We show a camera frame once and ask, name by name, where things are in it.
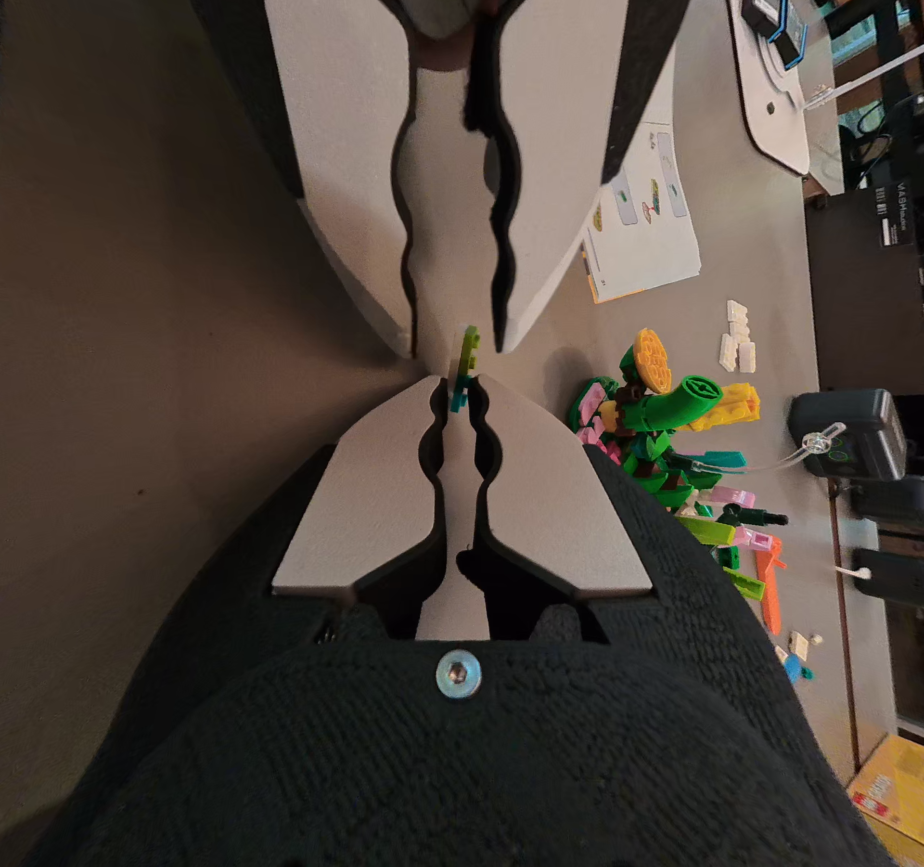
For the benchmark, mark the black device with blue band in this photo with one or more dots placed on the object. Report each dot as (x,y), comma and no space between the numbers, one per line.
(772,11)

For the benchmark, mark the clear plastic rod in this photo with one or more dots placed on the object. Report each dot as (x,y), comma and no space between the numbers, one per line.
(866,78)

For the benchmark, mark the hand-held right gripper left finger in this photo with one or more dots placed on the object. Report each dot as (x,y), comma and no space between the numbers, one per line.
(361,513)

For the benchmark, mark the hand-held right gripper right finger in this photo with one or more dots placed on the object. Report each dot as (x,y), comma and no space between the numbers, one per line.
(563,520)

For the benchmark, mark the clear curved lego rod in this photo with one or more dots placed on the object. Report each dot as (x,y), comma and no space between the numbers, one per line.
(819,442)

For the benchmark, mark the small lime teal lego assembly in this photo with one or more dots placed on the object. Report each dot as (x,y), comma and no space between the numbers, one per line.
(465,365)

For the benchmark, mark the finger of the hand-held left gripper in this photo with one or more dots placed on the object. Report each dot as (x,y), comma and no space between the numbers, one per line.
(563,101)
(339,123)

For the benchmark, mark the pile of loose lego bricks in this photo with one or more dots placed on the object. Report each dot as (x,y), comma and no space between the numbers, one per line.
(798,657)

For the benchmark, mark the orange lego piece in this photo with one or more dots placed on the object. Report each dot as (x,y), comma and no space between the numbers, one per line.
(771,592)

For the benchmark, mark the lego instruction booklet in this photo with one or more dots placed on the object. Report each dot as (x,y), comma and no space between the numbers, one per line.
(650,253)

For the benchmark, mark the cluster of white lego bricks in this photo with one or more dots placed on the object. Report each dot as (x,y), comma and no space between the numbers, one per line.
(738,343)

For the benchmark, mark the yellow cardboard box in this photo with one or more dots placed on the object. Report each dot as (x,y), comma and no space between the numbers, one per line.
(891,802)

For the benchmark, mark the white rounded board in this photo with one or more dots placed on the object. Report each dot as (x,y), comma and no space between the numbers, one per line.
(772,116)

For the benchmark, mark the lego flower build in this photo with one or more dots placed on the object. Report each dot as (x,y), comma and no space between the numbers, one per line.
(650,412)

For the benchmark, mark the black box with white label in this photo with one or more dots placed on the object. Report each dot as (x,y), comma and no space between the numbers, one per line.
(859,289)

